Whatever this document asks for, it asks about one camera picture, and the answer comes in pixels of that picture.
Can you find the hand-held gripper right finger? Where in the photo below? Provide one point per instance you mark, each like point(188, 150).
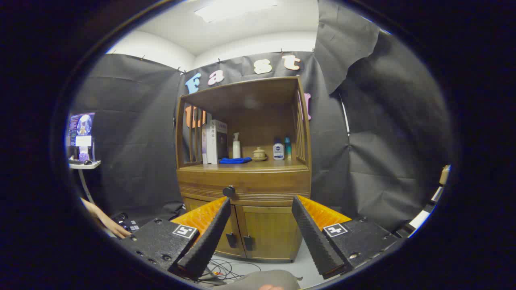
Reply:
point(312, 237)

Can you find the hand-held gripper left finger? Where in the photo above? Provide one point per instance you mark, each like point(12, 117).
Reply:
point(209, 237)

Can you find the black drawer knob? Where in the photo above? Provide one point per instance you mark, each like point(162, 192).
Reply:
point(229, 191)

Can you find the wooden drawer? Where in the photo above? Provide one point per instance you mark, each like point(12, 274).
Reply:
point(266, 183)

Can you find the wooden countertop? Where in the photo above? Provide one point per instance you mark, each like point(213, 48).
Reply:
point(278, 165)

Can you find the wooden cabinet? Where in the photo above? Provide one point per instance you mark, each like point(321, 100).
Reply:
point(266, 117)

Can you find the blue folded cloth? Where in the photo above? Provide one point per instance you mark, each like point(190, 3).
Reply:
point(236, 160)

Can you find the black button device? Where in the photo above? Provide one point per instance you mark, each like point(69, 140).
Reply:
point(127, 223)

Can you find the white lotion bottle blue cap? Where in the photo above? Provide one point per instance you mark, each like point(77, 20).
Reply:
point(278, 152)

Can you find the teal bottle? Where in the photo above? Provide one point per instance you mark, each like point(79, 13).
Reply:
point(288, 149)

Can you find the white spray bottle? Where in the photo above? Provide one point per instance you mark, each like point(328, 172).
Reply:
point(236, 149)

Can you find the thin pale purple book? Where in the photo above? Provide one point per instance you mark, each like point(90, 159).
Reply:
point(204, 145)

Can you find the thick white book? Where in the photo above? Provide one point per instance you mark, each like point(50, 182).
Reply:
point(211, 141)

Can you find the beige lidded teacup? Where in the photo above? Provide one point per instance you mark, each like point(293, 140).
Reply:
point(259, 154)

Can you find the white side table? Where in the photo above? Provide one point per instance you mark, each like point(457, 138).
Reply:
point(90, 165)

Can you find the ceiling light panel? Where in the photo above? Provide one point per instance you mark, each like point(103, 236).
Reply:
point(234, 10)

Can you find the white frame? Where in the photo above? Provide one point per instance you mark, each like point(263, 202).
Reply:
point(427, 213)

